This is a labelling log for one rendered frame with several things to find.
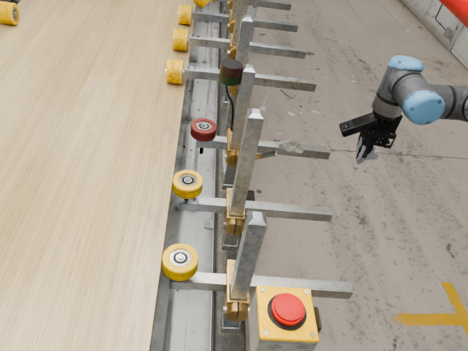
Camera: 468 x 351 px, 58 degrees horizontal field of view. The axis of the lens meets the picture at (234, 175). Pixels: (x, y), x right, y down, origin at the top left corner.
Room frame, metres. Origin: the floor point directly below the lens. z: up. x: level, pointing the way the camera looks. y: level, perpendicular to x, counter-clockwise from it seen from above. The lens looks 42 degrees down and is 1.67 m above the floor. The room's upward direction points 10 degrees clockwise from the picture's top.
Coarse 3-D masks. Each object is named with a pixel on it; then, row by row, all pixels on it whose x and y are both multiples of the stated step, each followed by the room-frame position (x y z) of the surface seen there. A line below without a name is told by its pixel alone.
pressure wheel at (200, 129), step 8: (200, 120) 1.07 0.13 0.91; (208, 120) 1.08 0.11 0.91; (192, 128) 1.03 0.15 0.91; (200, 128) 1.04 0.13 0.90; (208, 128) 1.05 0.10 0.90; (216, 128) 1.05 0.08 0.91; (192, 136) 1.03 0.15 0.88; (200, 136) 1.01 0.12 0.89; (208, 136) 1.02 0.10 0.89; (200, 152) 1.05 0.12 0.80
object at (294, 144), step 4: (288, 140) 1.09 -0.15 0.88; (292, 140) 1.11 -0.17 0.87; (296, 140) 1.11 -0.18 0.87; (280, 144) 1.08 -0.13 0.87; (284, 144) 1.08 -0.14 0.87; (288, 144) 1.09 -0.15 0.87; (292, 144) 1.09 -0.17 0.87; (296, 144) 1.08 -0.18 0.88; (300, 144) 1.08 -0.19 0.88; (284, 148) 1.07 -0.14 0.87; (288, 148) 1.06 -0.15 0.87; (292, 148) 1.07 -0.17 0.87; (296, 148) 1.07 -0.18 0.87; (300, 148) 1.08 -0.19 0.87; (300, 152) 1.07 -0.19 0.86
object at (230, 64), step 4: (224, 60) 1.04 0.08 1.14; (228, 60) 1.04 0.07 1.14; (232, 60) 1.04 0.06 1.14; (224, 64) 1.01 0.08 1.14; (228, 64) 1.02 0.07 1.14; (232, 64) 1.02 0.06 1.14; (236, 64) 1.03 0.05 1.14; (240, 64) 1.03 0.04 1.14; (228, 68) 1.00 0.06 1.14; (232, 68) 1.00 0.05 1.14; (236, 68) 1.00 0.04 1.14; (224, 76) 1.00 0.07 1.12; (228, 96) 1.02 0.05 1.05; (232, 100) 1.02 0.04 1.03; (232, 104) 1.02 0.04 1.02; (232, 108) 1.02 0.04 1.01; (232, 112) 1.02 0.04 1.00; (232, 116) 1.02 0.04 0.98; (232, 120) 1.02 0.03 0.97; (232, 124) 1.02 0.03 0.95; (232, 128) 1.02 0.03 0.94
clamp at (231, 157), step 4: (228, 128) 1.11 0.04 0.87; (228, 132) 1.09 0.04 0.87; (228, 136) 1.07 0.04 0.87; (228, 140) 1.05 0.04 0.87; (228, 144) 1.03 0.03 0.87; (228, 148) 1.01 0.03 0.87; (228, 152) 1.00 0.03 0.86; (232, 152) 1.00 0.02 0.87; (236, 152) 1.00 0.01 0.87; (228, 156) 0.98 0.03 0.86; (232, 156) 0.98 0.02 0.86; (236, 156) 0.98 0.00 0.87; (228, 160) 0.98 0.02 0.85; (232, 160) 0.98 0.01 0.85; (236, 160) 0.99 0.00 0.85; (228, 164) 0.98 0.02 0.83; (232, 164) 0.98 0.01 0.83; (236, 164) 0.99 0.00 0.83
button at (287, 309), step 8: (280, 296) 0.29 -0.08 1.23; (288, 296) 0.29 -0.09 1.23; (272, 304) 0.28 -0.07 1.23; (280, 304) 0.28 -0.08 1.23; (288, 304) 0.28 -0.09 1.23; (296, 304) 0.28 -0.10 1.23; (272, 312) 0.27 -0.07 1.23; (280, 312) 0.27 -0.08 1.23; (288, 312) 0.27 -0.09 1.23; (296, 312) 0.27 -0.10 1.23; (304, 312) 0.27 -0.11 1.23; (280, 320) 0.26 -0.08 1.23; (288, 320) 0.26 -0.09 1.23; (296, 320) 0.26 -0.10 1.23
